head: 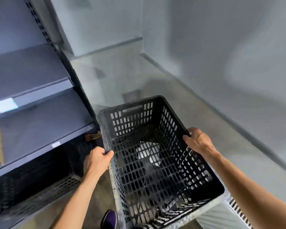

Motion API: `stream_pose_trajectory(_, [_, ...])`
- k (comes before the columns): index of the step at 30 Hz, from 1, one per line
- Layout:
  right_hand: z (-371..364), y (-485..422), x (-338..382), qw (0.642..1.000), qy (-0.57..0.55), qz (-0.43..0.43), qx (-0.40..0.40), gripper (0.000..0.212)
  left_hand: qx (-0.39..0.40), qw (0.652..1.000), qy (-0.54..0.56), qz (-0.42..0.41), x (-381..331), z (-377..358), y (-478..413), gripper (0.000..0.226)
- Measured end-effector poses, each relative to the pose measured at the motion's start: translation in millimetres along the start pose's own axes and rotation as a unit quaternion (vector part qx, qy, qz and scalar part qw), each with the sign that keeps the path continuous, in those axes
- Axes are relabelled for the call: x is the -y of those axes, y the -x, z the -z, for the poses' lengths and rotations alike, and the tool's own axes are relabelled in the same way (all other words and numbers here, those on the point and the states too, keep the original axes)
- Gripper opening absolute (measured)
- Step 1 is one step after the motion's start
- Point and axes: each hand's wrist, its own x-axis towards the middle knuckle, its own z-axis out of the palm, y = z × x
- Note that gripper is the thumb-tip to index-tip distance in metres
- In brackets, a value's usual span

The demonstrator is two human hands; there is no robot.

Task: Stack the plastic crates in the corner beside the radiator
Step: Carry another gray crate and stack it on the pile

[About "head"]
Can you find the person's left hand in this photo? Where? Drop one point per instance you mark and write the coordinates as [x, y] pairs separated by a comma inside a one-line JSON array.
[[96, 162]]

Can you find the person's right forearm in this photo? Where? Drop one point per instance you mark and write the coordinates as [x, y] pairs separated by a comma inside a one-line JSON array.
[[252, 195]]

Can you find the dark blue metal shelf unit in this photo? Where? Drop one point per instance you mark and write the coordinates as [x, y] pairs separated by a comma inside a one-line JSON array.
[[26, 69]]

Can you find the person's right hand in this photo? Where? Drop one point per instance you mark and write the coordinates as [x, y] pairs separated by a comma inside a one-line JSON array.
[[200, 143]]

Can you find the black plastic crate rectangular slots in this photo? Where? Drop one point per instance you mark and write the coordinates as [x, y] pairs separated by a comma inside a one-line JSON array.
[[162, 131]]

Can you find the white torn paper sheet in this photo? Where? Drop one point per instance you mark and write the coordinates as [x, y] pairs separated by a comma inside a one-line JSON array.
[[147, 153]]

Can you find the person's left forearm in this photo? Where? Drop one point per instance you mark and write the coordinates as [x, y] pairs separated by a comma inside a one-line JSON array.
[[78, 205]]

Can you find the dark grey plastic crate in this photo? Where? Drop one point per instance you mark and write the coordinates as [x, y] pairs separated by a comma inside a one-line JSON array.
[[38, 188]]

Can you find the white wall radiator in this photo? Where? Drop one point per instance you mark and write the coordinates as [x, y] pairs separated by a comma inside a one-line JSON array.
[[214, 217]]

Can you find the orange clear packet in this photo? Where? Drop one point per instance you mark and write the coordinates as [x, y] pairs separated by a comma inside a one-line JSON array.
[[93, 137]]

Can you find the purple left shoe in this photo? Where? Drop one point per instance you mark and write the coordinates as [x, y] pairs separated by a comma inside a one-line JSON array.
[[109, 220]]

